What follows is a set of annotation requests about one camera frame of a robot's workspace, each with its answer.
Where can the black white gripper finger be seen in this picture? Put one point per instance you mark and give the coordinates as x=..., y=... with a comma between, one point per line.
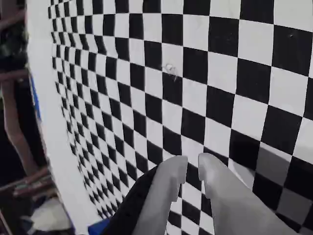
x=159, y=191

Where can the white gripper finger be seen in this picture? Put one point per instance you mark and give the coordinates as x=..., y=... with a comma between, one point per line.
x=230, y=203

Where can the black white checkered mat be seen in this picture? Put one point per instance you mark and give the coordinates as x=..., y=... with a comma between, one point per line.
x=171, y=73

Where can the blue tape strip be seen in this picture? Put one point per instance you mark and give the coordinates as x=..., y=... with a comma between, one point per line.
x=35, y=98

